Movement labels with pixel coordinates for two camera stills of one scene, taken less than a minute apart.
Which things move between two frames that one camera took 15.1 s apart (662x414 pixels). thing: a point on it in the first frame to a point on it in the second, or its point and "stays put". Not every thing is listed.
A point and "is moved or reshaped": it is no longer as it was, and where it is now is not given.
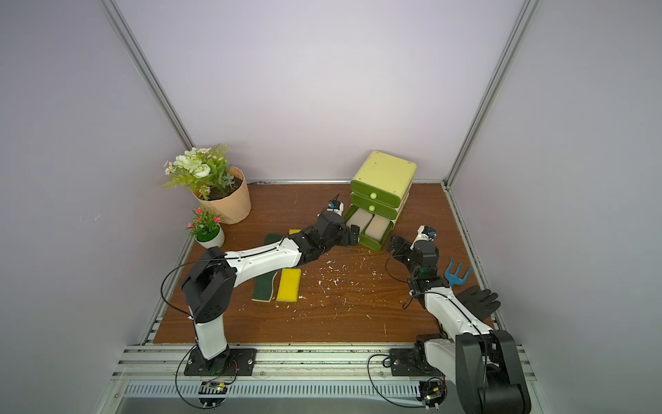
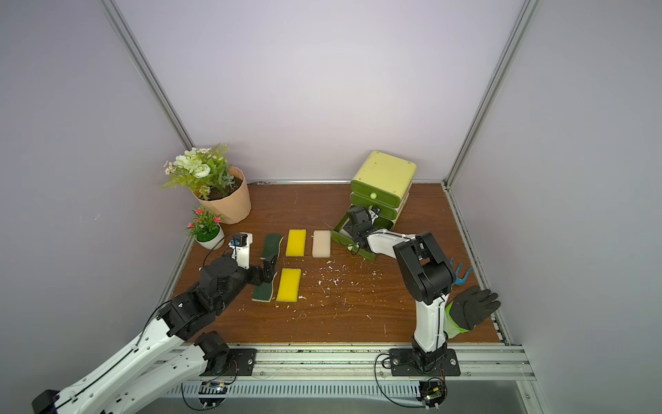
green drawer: (374, 206) stays put
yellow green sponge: (263, 287) stays put
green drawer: (374, 193) stays put
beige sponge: (360, 217) is moved or reshaped
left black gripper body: (340, 237) to (252, 277)
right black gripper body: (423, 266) to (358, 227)
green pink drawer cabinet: (379, 193) stays put
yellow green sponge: (272, 237) stays put
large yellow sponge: (288, 289) stays put
